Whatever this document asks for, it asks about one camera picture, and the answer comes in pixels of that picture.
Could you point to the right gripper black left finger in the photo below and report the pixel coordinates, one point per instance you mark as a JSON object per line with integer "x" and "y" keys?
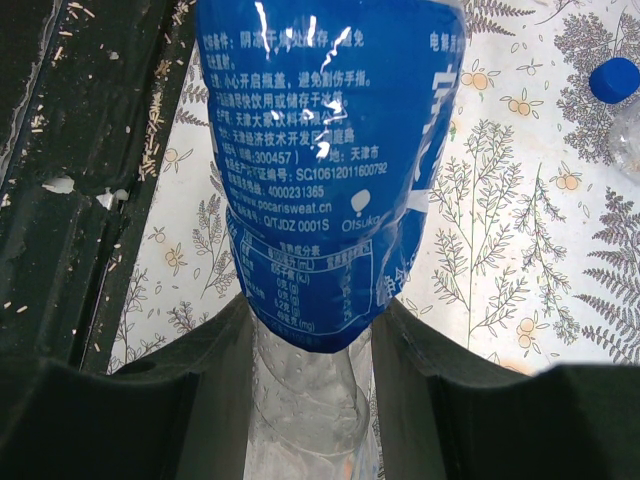
{"x": 182, "y": 412}

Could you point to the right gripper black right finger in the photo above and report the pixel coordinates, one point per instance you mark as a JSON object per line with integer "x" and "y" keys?
{"x": 447, "y": 413}

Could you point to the clear bottle blue cap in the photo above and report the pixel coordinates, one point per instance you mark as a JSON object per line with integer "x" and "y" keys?
{"x": 623, "y": 142}

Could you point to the blue label water bottle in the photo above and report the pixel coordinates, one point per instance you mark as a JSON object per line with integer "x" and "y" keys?
{"x": 329, "y": 119}

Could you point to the plain blue bottle cap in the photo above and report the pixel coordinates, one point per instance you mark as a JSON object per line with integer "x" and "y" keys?
{"x": 614, "y": 80}

